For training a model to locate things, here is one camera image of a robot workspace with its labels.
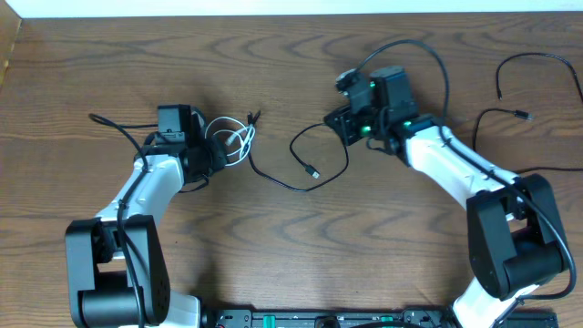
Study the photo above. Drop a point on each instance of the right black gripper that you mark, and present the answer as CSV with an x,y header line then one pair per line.
x,y
342,118

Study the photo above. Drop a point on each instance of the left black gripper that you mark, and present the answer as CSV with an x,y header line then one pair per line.
x,y
220,157

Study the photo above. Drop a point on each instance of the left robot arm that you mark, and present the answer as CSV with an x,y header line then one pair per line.
x,y
116,272

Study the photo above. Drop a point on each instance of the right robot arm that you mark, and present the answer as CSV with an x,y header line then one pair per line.
x,y
515,236

